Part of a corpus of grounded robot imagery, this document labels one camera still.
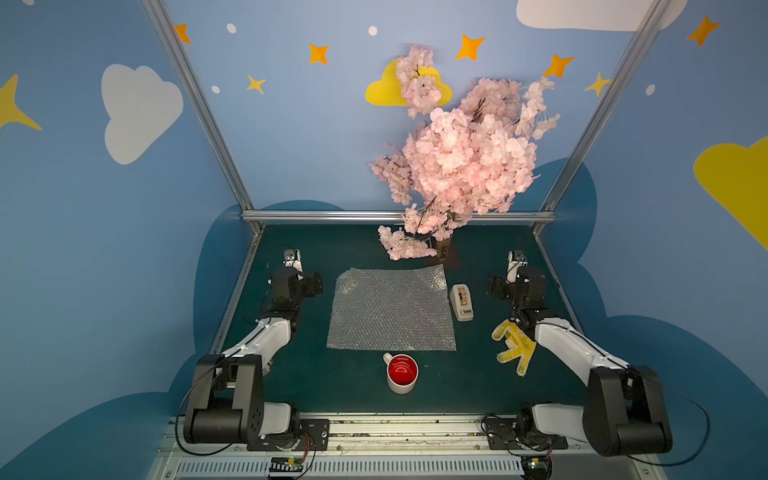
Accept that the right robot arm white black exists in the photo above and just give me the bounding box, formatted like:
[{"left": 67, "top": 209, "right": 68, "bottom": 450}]
[{"left": 487, "top": 265, "right": 673, "bottom": 457}]

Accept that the right controller board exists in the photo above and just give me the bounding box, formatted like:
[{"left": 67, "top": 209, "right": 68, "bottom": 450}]
[{"left": 520, "top": 456, "right": 552, "bottom": 480}]

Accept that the aluminium frame back rail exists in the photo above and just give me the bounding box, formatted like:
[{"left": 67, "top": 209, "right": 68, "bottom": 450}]
[{"left": 241, "top": 210, "right": 556, "bottom": 224}]

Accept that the clear bubble wrap sheet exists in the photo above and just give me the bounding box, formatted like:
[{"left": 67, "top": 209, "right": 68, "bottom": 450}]
[{"left": 327, "top": 265, "right": 457, "bottom": 352}]

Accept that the white tape dispenser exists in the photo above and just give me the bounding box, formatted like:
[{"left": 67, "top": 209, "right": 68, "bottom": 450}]
[{"left": 449, "top": 284, "right": 474, "bottom": 322}]

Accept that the aluminium frame post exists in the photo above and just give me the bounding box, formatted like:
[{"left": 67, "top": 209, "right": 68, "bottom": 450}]
[
  {"left": 532, "top": 0, "right": 673, "bottom": 237},
  {"left": 142, "top": 0, "right": 253, "bottom": 213}
]

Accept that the pink cherry blossom tree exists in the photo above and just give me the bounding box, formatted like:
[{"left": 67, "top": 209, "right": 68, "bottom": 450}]
[{"left": 370, "top": 45, "right": 559, "bottom": 261}]

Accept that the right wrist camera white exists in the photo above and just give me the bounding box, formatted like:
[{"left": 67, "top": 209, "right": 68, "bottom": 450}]
[{"left": 506, "top": 250, "right": 528, "bottom": 283}]

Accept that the aluminium frame right post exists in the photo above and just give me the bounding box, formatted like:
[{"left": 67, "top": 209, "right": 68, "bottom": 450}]
[{"left": 532, "top": 0, "right": 673, "bottom": 237}]

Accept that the white mug red inside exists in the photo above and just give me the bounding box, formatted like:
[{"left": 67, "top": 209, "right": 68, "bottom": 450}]
[{"left": 382, "top": 353, "right": 419, "bottom": 395}]

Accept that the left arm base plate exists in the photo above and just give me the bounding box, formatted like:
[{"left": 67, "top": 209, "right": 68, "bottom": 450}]
[{"left": 247, "top": 418, "right": 330, "bottom": 452}]

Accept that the controller board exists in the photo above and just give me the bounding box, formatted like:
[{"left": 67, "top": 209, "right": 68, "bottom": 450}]
[
  {"left": 520, "top": 456, "right": 552, "bottom": 480},
  {"left": 267, "top": 457, "right": 307, "bottom": 479}
]

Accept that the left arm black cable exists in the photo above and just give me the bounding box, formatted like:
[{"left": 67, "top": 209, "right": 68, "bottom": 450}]
[{"left": 173, "top": 359, "right": 241, "bottom": 457}]

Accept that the left controller board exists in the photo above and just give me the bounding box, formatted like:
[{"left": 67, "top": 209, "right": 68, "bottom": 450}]
[{"left": 267, "top": 457, "right": 307, "bottom": 479}]

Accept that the aluminium frame left post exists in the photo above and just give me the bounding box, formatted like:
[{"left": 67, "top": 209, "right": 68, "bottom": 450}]
[{"left": 142, "top": 0, "right": 253, "bottom": 213}]

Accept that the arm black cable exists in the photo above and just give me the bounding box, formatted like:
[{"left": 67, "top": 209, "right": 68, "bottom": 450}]
[
  {"left": 173, "top": 359, "right": 241, "bottom": 457},
  {"left": 623, "top": 365, "right": 712, "bottom": 468}
]

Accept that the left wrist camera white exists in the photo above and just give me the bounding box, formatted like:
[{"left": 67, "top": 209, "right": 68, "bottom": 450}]
[{"left": 283, "top": 248, "right": 303, "bottom": 272}]

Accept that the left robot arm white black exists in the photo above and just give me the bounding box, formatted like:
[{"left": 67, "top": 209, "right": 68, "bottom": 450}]
[{"left": 174, "top": 266, "right": 323, "bottom": 451}]

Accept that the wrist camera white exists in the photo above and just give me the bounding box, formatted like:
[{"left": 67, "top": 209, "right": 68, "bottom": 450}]
[
  {"left": 506, "top": 250, "right": 528, "bottom": 283},
  {"left": 283, "top": 248, "right": 303, "bottom": 272}
]

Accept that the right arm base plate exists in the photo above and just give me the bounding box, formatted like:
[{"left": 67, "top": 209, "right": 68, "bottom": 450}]
[{"left": 480, "top": 415, "right": 569, "bottom": 452}]

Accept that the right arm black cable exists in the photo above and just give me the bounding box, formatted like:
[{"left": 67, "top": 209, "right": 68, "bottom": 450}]
[{"left": 623, "top": 365, "right": 712, "bottom": 468}]

